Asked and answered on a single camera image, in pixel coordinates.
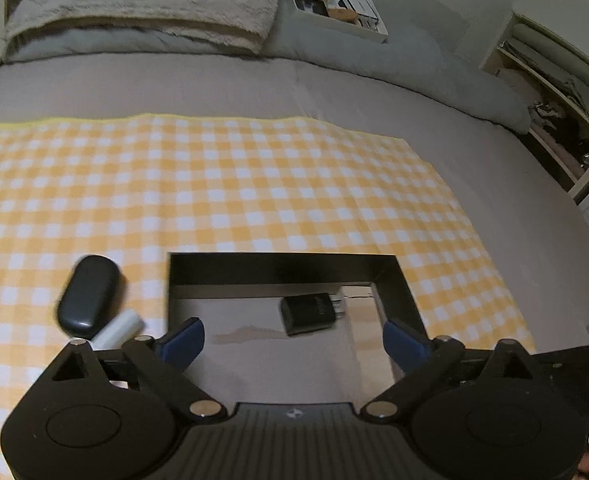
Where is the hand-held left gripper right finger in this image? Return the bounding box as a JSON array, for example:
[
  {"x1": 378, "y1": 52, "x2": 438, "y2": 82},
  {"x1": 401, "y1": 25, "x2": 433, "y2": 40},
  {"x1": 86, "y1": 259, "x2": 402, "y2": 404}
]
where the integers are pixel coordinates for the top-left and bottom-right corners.
[{"x1": 361, "y1": 320, "x2": 550, "y2": 419}]

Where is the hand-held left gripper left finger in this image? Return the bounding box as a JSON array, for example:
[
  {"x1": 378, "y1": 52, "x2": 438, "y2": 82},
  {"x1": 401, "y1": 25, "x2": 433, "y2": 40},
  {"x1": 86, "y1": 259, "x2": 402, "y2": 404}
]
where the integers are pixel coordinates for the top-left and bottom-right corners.
[{"x1": 42, "y1": 317, "x2": 228, "y2": 419}]

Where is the black charger plug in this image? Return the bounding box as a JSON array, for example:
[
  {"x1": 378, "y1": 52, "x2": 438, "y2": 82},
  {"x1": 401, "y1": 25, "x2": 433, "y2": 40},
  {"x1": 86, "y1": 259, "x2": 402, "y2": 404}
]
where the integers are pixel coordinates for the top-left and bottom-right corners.
[{"x1": 279, "y1": 292, "x2": 347, "y2": 337}]

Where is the black oval case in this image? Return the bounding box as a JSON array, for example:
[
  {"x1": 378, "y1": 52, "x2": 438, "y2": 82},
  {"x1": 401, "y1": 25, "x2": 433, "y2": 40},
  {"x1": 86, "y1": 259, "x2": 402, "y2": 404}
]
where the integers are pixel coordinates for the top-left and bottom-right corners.
[{"x1": 56, "y1": 255, "x2": 126, "y2": 340}]

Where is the black box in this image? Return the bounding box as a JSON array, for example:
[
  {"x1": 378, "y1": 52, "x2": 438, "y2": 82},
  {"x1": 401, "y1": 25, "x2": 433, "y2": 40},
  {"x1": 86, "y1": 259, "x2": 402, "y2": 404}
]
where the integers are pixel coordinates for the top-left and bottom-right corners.
[{"x1": 167, "y1": 252, "x2": 427, "y2": 406}]

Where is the white tube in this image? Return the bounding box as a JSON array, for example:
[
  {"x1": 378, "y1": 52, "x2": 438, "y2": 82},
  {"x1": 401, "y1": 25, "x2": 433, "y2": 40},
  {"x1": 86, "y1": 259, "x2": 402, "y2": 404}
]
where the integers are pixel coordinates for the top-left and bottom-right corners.
[{"x1": 91, "y1": 309, "x2": 144, "y2": 350}]

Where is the yellow checked mat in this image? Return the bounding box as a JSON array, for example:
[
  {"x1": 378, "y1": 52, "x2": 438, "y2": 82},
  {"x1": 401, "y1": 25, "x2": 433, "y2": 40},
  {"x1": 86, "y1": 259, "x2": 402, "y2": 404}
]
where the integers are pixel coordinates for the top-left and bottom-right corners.
[{"x1": 0, "y1": 114, "x2": 537, "y2": 480}]

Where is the white shelf unit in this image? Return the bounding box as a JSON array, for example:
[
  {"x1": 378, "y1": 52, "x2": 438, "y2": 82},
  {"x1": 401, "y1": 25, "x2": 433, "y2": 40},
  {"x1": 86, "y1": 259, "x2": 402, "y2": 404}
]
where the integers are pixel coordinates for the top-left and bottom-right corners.
[{"x1": 479, "y1": 10, "x2": 589, "y2": 206}]

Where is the grey bed sheet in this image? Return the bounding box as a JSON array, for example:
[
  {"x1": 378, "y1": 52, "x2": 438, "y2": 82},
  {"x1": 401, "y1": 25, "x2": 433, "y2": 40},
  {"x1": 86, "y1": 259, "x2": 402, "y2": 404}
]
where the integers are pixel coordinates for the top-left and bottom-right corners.
[{"x1": 0, "y1": 55, "x2": 589, "y2": 353}]

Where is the grey folded duvet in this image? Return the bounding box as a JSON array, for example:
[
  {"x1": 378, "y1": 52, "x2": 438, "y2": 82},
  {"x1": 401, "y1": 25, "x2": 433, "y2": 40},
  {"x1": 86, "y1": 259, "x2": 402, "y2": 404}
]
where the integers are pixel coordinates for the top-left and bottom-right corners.
[{"x1": 264, "y1": 10, "x2": 532, "y2": 135}]

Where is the grey pillow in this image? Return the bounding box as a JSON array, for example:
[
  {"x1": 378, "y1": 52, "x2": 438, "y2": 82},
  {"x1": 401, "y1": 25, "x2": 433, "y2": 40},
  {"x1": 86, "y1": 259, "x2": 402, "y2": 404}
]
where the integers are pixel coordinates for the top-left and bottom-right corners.
[{"x1": 5, "y1": 24, "x2": 295, "y2": 64}]

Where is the white open tray box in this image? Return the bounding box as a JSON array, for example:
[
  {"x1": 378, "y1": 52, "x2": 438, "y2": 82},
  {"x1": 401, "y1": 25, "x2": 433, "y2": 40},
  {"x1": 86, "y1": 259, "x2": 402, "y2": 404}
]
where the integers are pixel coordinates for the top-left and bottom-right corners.
[{"x1": 283, "y1": 0, "x2": 390, "y2": 44}]

